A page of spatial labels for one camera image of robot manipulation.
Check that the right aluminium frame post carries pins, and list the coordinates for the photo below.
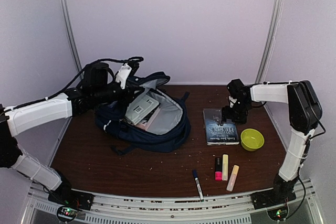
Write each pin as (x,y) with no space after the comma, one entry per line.
(270,41)

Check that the pale orange highlighter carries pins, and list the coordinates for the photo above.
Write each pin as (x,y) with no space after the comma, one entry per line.
(233,177)

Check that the white grey booklet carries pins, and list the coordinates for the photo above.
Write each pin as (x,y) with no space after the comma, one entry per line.
(134,119)

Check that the front aluminium rail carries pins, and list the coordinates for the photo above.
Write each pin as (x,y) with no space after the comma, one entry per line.
(228,208)

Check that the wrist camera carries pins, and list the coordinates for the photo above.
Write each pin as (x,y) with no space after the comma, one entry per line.
(126,70)
(233,102)

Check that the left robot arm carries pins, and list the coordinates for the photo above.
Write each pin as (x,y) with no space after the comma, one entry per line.
(99,86)

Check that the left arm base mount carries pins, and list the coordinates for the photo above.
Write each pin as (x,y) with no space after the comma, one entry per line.
(73,208)

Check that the blue capped whiteboard marker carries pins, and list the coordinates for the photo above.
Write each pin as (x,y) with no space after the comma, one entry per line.
(198,186)

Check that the left aluminium frame post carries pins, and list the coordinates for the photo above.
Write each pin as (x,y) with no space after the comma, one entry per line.
(70,35)

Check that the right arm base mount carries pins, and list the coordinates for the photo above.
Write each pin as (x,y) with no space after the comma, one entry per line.
(273,200)

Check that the pale green notebook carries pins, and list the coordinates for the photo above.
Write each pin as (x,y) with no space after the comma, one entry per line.
(143,106)

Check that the lime green plastic bowl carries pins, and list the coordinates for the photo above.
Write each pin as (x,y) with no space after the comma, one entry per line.
(251,139)

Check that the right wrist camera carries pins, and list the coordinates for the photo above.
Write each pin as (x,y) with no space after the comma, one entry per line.
(233,102)

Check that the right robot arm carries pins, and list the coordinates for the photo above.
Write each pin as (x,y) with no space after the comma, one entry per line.
(305,113)

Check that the dark blue paperback book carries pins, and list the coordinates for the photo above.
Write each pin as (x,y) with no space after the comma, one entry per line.
(219,132)

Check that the aluminium frame post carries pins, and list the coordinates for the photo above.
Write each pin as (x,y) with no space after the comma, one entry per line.
(70,35)
(270,41)

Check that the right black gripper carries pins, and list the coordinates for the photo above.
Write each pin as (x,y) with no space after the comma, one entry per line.
(226,114)

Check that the pink black highlighter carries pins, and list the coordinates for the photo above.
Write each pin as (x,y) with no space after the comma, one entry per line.
(218,169)

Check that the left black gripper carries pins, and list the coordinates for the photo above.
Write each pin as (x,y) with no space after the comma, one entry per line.
(130,87)

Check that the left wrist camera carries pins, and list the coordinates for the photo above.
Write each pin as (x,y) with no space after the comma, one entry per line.
(126,70)

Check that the pink flower cover book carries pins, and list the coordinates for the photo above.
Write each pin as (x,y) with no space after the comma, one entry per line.
(146,123)

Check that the yellow highlighter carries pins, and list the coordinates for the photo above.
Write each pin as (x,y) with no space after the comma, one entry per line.
(224,167)

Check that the navy blue student backpack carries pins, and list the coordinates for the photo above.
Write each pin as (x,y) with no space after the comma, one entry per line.
(163,130)

